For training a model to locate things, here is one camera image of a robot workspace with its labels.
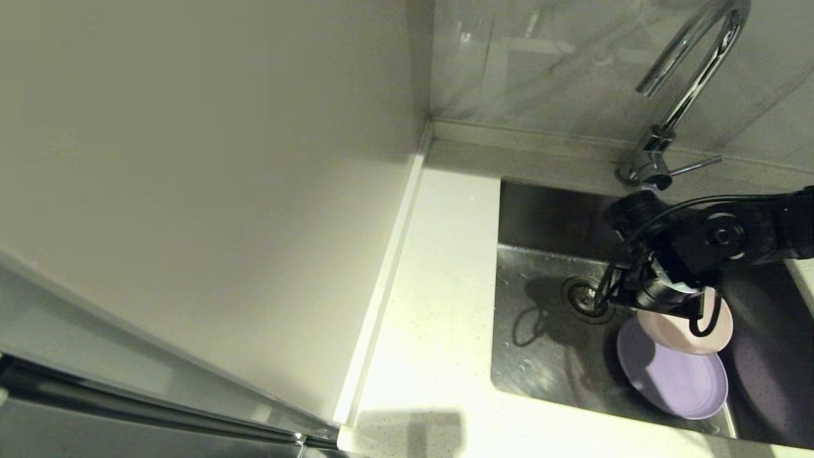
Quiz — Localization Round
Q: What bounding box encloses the pink small bowl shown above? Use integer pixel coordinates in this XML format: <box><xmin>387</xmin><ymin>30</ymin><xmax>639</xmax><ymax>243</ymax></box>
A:
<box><xmin>638</xmin><ymin>288</ymin><xmax>734</xmax><ymax>356</ymax></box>

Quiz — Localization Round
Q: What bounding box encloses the lilac round plate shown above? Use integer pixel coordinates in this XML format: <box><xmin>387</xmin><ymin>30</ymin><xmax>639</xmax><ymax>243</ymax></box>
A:
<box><xmin>616</xmin><ymin>316</ymin><xmax>729</xmax><ymax>420</ymax></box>

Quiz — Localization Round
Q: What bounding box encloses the metal sink drain strainer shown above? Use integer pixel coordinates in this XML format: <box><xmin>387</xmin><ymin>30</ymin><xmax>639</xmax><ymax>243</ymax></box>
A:
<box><xmin>560</xmin><ymin>276</ymin><xmax>616</xmax><ymax>325</ymax></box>

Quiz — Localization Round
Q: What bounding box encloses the stainless steel sink basin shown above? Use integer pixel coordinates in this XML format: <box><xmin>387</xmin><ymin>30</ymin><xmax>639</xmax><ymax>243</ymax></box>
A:
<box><xmin>490</xmin><ymin>178</ymin><xmax>814</xmax><ymax>449</ymax></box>

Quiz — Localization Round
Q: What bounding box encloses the chrome gooseneck faucet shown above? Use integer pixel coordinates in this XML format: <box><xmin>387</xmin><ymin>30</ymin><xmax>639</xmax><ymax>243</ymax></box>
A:
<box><xmin>616</xmin><ymin>0</ymin><xmax>751</xmax><ymax>191</ymax></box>

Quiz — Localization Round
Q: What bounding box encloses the tall white cabinet panel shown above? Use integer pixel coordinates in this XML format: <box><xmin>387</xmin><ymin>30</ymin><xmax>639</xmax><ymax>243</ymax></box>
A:
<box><xmin>0</xmin><ymin>0</ymin><xmax>434</xmax><ymax>428</ymax></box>

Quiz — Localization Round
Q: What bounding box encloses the grey glossy appliance door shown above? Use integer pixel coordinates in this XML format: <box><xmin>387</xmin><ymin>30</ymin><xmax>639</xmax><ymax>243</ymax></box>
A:
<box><xmin>0</xmin><ymin>398</ymin><xmax>306</xmax><ymax>458</ymax></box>

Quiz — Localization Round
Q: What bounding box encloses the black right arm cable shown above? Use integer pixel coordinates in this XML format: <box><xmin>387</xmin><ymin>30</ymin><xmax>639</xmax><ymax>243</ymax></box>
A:
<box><xmin>595</xmin><ymin>193</ymin><xmax>802</xmax><ymax>338</ymax></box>

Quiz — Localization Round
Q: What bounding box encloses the dark bar door handle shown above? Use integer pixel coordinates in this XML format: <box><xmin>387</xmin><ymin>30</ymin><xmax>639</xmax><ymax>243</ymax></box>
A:
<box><xmin>0</xmin><ymin>353</ymin><xmax>339</xmax><ymax>451</ymax></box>

